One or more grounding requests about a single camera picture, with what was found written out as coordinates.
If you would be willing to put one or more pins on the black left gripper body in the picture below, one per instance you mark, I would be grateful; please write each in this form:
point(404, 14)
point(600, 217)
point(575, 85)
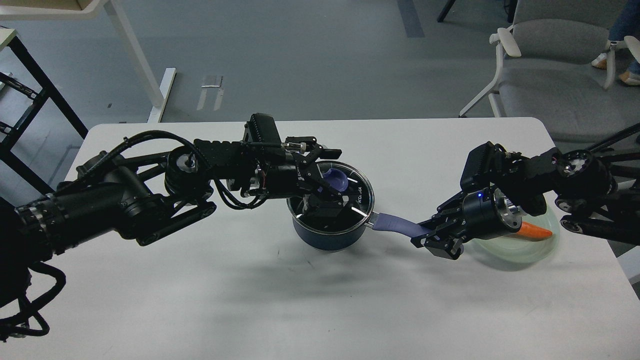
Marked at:
point(286, 174)

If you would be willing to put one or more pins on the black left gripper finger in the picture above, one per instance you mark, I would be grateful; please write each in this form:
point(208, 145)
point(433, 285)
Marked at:
point(325, 202)
point(309, 150)

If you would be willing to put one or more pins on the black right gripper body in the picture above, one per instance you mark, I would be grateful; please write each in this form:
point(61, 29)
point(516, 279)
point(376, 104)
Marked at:
point(488, 214)

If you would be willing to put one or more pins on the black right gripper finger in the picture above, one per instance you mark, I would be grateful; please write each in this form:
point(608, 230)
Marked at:
point(451, 211)
point(443, 246)

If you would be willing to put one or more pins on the glass pot lid purple knob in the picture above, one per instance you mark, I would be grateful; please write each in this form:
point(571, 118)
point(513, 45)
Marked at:
point(358, 201)

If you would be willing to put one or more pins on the blue saucepan with purple handle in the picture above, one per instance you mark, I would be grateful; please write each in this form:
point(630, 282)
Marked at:
point(376, 221)

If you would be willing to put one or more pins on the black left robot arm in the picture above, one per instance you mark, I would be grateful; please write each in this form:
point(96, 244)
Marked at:
point(152, 185)

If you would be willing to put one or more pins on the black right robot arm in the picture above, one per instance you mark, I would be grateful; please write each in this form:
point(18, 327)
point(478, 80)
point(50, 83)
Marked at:
point(595, 188)

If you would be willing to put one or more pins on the orange toy carrot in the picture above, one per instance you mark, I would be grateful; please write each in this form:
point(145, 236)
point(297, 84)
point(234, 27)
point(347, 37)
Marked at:
point(532, 232)

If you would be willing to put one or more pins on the pale green plate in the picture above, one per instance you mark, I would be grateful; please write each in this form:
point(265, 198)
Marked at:
point(516, 249)

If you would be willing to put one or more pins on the grey office chair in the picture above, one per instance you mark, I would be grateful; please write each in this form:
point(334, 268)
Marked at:
point(540, 69)

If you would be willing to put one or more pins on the person in jeans and sneakers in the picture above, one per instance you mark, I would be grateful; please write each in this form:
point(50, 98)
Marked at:
point(627, 24)

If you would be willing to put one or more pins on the black metal rack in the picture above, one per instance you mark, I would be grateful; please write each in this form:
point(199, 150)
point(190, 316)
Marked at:
point(37, 99)

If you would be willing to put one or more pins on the white table leg frame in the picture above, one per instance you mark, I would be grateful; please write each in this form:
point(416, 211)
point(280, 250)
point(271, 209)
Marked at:
point(158, 92)

